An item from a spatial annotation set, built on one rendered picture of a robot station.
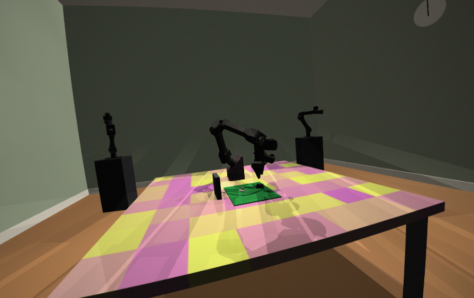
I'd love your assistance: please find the green circuit board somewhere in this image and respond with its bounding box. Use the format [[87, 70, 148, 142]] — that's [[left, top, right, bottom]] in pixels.
[[224, 182, 282, 206]]

